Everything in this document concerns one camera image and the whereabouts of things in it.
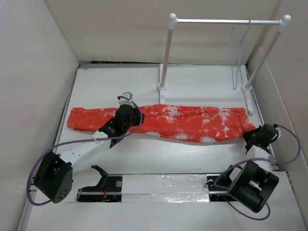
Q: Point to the orange white tie-dye trousers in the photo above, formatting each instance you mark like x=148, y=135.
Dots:
x=184, y=123

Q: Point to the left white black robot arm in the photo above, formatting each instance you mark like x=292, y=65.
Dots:
x=54, y=177

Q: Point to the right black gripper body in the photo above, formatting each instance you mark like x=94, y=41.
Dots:
x=251, y=134

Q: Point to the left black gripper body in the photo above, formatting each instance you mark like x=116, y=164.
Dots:
x=135, y=120

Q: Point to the white clothes rack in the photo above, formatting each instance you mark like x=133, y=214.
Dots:
x=246, y=87

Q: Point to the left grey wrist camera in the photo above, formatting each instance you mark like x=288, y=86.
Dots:
x=126, y=99

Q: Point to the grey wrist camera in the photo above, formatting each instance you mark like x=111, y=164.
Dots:
x=126, y=99
x=278, y=131

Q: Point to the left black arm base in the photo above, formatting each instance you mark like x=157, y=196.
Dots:
x=107, y=190

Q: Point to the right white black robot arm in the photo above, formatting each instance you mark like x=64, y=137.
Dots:
x=253, y=186

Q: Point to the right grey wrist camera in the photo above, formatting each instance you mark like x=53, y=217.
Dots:
x=278, y=131

